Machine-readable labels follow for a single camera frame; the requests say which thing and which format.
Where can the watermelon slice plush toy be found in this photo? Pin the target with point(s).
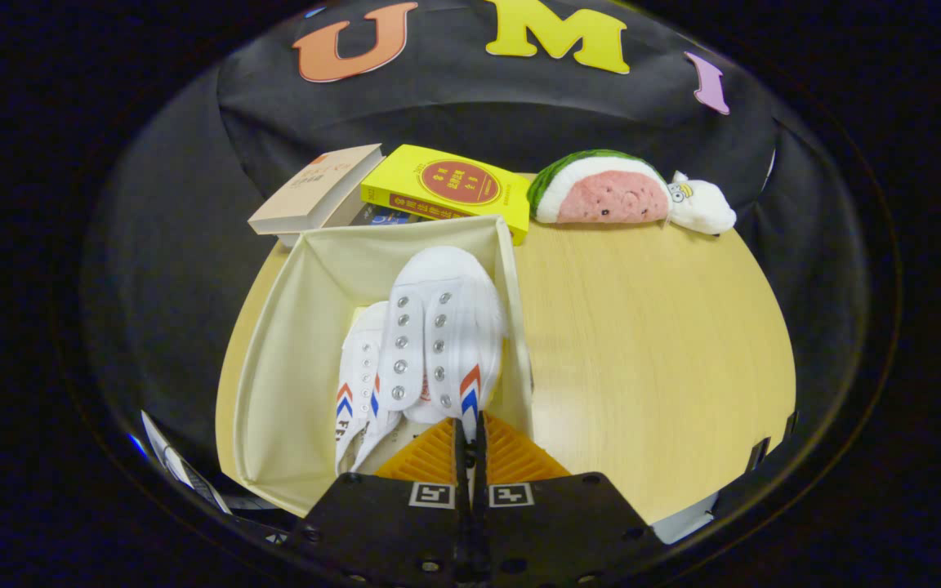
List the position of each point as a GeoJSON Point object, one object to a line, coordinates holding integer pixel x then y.
{"type": "Point", "coordinates": [609, 196]}

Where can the white canvas shoe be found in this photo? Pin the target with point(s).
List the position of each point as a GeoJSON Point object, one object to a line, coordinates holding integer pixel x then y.
{"type": "Point", "coordinates": [446, 278]}
{"type": "Point", "coordinates": [356, 376]}

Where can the blue book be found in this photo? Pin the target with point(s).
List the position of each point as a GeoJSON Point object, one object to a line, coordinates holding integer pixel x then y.
{"type": "Point", "coordinates": [385, 216]}

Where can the grey book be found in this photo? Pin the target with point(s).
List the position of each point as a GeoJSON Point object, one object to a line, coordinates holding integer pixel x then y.
{"type": "Point", "coordinates": [344, 214]}

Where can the small white plush toy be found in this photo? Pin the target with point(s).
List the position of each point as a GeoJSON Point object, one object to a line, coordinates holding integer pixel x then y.
{"type": "Point", "coordinates": [703, 208]}

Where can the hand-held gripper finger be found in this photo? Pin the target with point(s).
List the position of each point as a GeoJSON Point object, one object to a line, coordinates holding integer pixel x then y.
{"type": "Point", "coordinates": [481, 449]}
{"type": "Point", "coordinates": [461, 449]}

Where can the yellow book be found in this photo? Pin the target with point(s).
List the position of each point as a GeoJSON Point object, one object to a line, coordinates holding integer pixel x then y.
{"type": "Point", "coordinates": [454, 184]}

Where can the cream fabric storage box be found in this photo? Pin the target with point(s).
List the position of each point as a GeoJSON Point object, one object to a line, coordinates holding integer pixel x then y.
{"type": "Point", "coordinates": [291, 367]}

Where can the beige book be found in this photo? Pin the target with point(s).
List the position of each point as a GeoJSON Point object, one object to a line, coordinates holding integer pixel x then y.
{"type": "Point", "coordinates": [315, 192]}

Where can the blue white printed board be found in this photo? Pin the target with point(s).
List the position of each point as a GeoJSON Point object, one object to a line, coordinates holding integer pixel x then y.
{"type": "Point", "coordinates": [185, 474]}

